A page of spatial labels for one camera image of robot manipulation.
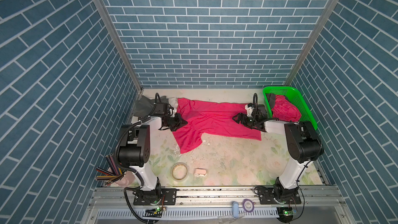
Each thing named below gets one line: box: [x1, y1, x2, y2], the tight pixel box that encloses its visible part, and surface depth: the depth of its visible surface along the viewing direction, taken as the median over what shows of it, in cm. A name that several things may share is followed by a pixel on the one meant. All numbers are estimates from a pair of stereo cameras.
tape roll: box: [170, 162, 189, 181], surface depth 83 cm
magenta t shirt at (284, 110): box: [271, 94, 302, 122], surface depth 98 cm
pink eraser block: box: [193, 168, 207, 177], surface depth 81 cm
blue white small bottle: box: [232, 201, 239, 219], surface depth 70 cm
